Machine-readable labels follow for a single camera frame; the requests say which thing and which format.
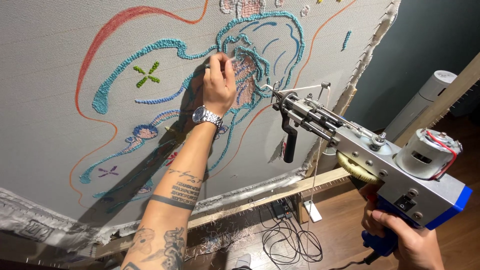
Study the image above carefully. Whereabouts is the person's left hand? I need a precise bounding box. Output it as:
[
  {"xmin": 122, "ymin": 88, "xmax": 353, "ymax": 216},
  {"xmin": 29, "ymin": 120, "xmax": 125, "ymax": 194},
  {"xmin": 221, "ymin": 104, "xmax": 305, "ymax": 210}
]
[{"xmin": 202, "ymin": 52, "xmax": 238, "ymax": 119}]

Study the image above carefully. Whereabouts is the person's right hand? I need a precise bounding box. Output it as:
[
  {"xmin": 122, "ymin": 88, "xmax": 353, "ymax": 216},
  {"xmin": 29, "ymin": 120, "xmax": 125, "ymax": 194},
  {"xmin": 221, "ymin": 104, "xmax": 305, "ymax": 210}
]
[{"xmin": 359, "ymin": 184, "xmax": 446, "ymax": 270}]

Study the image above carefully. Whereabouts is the blue silver tufting gun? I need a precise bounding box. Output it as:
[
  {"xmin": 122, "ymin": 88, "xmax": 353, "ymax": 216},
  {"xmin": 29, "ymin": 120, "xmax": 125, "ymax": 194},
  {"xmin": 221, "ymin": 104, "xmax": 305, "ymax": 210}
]
[{"xmin": 271, "ymin": 81, "xmax": 473, "ymax": 265}]

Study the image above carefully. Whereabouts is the silver wristwatch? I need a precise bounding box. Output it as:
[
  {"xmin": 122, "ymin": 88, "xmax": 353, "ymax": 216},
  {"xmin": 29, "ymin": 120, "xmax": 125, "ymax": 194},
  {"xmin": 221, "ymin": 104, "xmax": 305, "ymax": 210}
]
[{"xmin": 192, "ymin": 106, "xmax": 224, "ymax": 130}]

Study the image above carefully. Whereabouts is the grey tufting cloth with yarn design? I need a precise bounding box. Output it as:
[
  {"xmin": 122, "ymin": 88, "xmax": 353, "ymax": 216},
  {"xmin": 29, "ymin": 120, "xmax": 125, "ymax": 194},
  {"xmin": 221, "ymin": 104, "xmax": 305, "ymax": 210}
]
[{"xmin": 0, "ymin": 0, "xmax": 402, "ymax": 259}]

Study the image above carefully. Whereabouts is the cream yarn strand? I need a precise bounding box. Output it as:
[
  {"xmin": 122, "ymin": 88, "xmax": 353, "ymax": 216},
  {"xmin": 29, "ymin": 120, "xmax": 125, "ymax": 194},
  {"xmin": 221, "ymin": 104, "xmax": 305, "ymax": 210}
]
[{"xmin": 262, "ymin": 84, "xmax": 331, "ymax": 270}]

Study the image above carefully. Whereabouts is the white tower fan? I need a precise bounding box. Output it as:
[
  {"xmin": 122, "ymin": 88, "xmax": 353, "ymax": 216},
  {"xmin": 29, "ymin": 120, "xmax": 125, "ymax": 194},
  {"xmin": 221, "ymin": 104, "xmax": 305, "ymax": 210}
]
[{"xmin": 383, "ymin": 70, "xmax": 458, "ymax": 143}]

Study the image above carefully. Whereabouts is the pile of yarn scraps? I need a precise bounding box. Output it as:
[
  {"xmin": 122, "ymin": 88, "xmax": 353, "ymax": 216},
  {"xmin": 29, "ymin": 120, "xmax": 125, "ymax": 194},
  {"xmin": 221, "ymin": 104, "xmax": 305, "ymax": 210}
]
[{"xmin": 184, "ymin": 223, "xmax": 259, "ymax": 261}]

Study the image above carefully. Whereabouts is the wooden tufting frame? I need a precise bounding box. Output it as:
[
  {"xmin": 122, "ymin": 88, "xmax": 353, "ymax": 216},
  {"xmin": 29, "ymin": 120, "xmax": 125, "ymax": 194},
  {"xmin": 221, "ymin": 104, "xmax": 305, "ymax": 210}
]
[{"xmin": 94, "ymin": 52, "xmax": 480, "ymax": 259}]

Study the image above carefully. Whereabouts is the black coiled cable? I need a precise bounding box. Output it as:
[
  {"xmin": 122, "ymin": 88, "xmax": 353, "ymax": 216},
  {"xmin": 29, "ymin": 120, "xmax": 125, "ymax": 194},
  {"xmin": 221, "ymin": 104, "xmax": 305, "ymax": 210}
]
[{"xmin": 259, "ymin": 204, "xmax": 324, "ymax": 268}]

